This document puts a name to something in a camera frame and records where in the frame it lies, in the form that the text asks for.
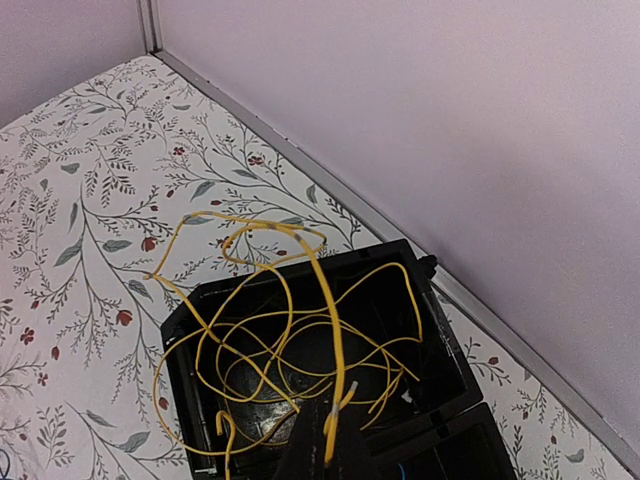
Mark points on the left aluminium frame post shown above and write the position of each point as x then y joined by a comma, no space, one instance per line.
150,25

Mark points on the black three-compartment bin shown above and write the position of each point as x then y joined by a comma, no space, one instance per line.
244,354

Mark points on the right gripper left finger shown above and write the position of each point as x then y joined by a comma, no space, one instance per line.
303,458

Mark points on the floral tablecloth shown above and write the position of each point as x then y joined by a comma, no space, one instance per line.
121,196

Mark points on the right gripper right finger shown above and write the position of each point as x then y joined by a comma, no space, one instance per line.
352,459

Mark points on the back aluminium base rail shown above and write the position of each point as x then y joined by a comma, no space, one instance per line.
384,229

